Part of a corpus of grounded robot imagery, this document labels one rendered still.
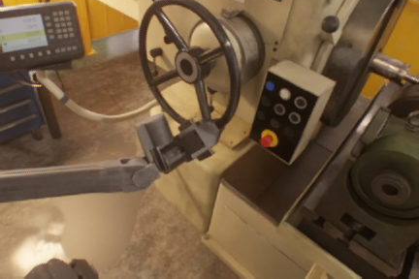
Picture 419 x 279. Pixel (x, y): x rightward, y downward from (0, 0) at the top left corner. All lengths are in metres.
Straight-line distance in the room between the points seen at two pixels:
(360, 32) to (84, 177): 0.77
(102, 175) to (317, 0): 0.62
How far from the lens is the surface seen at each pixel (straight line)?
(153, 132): 0.58
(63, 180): 0.59
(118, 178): 0.58
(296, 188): 1.41
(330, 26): 0.68
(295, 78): 0.70
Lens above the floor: 1.66
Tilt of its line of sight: 38 degrees down
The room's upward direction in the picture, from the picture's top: 9 degrees clockwise
